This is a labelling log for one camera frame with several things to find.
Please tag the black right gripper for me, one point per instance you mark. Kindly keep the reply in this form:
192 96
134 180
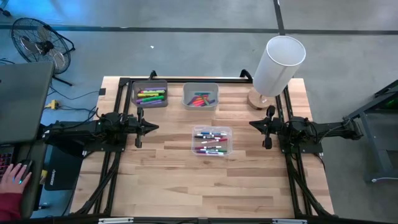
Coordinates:
269 129

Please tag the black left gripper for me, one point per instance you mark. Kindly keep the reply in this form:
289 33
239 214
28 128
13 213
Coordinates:
140 130

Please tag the purple highlighter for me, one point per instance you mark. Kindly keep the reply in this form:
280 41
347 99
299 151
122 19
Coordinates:
149 102
154 89

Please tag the yellow highlighter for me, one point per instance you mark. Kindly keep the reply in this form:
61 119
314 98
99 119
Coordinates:
147 95

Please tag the light green Sharpie highlighter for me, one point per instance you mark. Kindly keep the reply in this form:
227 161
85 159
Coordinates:
152 91

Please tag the clear plastic bin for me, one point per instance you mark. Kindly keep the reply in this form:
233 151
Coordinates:
228 146

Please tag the pink dry-erase marker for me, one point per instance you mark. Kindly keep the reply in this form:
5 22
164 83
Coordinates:
214 140

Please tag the green dry-erase marker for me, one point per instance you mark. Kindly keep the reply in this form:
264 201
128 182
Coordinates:
217 151

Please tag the orange marker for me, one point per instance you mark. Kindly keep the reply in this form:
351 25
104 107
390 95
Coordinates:
193 100

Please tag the dark blue marker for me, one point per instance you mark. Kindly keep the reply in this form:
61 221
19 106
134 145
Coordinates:
212 101

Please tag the black dry-erase marker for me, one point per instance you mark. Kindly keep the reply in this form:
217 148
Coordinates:
205 137

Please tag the magenta dry-erase marker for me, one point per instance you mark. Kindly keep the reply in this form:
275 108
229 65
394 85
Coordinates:
207 147

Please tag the dark green marker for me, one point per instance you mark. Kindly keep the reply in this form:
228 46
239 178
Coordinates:
206 101

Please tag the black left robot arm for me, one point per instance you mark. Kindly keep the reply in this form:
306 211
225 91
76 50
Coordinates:
77 129

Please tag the person's forearm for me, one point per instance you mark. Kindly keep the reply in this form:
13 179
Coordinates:
9 207

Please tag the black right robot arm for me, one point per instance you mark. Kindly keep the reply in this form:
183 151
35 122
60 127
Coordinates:
326 129

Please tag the dark grey translucent bin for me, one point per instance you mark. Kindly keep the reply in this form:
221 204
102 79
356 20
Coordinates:
134 93

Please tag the light grey plastic bin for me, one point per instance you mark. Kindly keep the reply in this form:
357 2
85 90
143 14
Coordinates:
186 90

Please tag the black square tag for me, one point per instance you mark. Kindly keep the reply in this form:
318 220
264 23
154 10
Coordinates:
102 91

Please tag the teal marker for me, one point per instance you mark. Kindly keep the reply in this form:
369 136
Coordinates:
202 93

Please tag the white shade table lamp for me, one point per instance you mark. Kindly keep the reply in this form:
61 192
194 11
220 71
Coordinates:
280 65

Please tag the black computer case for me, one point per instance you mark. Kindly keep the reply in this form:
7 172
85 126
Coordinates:
63 174

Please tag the yellow power strip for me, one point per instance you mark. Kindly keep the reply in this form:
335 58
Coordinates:
53 104

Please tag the dark grey equipment stand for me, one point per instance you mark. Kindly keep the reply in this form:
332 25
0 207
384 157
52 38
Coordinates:
377 149

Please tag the black floor fan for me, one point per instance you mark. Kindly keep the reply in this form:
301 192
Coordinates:
42 46

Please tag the dark grey desk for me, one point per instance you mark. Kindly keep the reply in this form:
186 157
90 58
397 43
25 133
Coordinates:
34 202

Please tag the person's hand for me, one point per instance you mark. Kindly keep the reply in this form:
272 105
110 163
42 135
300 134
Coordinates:
12 179

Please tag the backlit keyboard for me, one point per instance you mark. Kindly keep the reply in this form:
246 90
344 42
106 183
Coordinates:
4 158

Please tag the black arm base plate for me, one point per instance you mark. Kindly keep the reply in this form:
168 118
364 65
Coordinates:
105 149
314 147

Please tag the white metal bracket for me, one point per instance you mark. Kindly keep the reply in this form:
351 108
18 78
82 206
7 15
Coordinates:
115 220
289 221

